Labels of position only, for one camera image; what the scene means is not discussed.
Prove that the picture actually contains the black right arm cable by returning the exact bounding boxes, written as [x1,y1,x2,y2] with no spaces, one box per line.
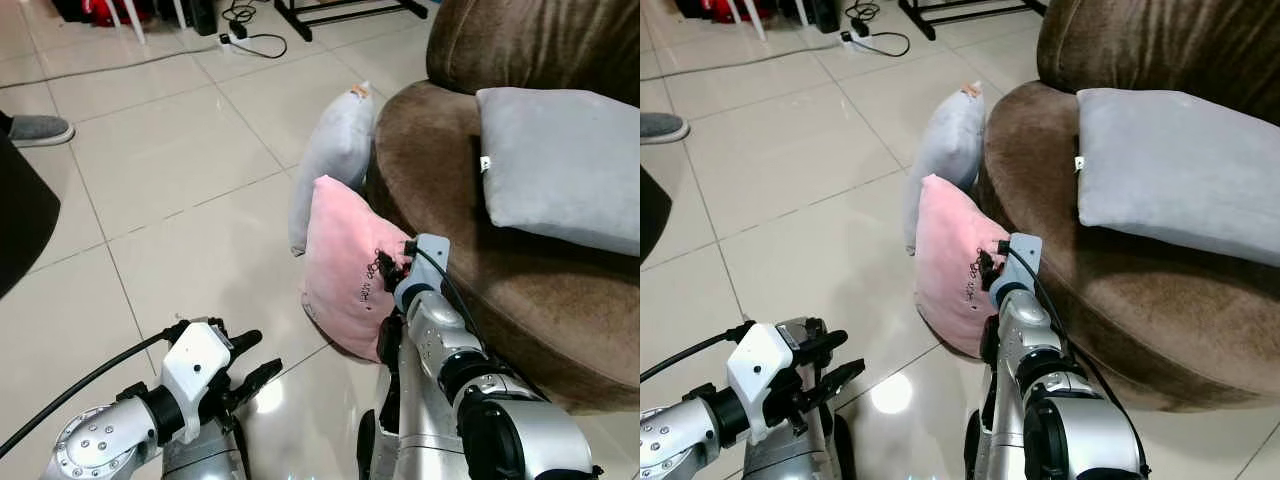
[412,244,549,403]
[1004,242,1133,403]

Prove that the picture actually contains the brown fabric sofa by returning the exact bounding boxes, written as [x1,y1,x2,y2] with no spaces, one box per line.
[975,0,1280,413]
[364,0,641,416]

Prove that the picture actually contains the black metal rack base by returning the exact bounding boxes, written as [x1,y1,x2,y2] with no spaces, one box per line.
[273,0,431,42]
[898,0,1049,42]

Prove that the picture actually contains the grey floor cable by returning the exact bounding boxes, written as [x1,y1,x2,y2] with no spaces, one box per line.
[640,40,847,81]
[0,42,227,91]

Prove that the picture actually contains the pink pillow with black print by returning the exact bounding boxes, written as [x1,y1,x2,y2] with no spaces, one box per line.
[914,174,1011,359]
[302,176,413,363]

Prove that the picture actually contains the silver robot leg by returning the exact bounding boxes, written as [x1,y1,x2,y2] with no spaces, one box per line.
[745,425,859,480]
[964,312,1031,480]
[160,420,251,480]
[358,312,463,480]

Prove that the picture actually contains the person's black trouser leg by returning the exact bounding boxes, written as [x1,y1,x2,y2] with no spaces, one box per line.
[640,165,674,271]
[0,110,62,301]

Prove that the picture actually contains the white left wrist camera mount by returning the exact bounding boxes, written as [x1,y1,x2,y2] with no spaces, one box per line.
[727,322,797,445]
[160,320,234,417]

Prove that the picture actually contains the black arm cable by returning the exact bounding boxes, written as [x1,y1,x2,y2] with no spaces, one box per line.
[640,321,757,384]
[1004,242,1133,403]
[412,244,549,403]
[0,321,191,458]

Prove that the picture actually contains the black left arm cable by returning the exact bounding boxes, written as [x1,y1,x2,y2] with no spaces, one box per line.
[0,321,191,458]
[640,321,757,384]

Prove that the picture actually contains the light grey pillow, orange tag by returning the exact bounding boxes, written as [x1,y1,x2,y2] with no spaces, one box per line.
[289,82,379,257]
[903,82,987,256]

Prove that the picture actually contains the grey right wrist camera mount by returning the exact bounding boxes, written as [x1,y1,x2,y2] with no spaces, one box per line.
[393,234,452,314]
[990,233,1044,307]

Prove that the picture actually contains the black floor cable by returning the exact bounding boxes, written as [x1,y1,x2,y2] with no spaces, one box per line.
[846,0,912,58]
[222,0,289,60]

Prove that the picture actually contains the grey shoe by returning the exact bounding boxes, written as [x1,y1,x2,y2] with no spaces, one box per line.
[640,113,691,145]
[5,115,76,149]

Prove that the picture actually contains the large grey pillow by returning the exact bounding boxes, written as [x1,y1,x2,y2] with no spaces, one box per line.
[1075,88,1280,269]
[475,87,641,258]

